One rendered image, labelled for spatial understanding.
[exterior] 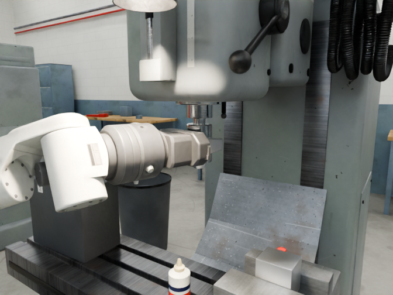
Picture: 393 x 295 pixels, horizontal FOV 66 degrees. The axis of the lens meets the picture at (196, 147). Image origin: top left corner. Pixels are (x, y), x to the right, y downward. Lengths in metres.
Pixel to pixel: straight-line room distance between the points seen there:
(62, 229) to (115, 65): 6.30
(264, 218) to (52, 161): 0.63
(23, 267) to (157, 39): 0.70
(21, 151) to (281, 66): 0.45
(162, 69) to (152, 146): 0.11
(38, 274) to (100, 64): 6.71
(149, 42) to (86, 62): 7.35
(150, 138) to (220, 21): 0.19
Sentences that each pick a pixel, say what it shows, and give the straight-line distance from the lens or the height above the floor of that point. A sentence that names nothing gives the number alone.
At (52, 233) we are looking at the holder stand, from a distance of 0.91.
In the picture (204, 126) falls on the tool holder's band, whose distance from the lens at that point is 0.54.
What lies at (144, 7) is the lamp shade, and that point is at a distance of 0.42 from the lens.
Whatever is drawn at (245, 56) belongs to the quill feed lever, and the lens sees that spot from 0.40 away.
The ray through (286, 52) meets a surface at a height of 1.40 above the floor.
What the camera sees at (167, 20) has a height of 1.42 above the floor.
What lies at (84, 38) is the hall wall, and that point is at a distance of 7.89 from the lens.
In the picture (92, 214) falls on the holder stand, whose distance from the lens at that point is 0.81.
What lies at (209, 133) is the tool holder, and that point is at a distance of 0.54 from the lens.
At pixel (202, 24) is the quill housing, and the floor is 1.42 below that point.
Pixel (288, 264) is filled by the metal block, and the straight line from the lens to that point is 0.54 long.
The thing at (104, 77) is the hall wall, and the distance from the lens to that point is 7.30.
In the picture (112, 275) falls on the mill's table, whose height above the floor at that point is 0.92.
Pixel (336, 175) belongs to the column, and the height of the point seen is 1.12.
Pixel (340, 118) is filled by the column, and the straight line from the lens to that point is 0.84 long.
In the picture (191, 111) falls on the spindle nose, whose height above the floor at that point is 1.29.
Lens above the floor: 1.32
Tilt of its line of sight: 10 degrees down
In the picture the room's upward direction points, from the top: straight up
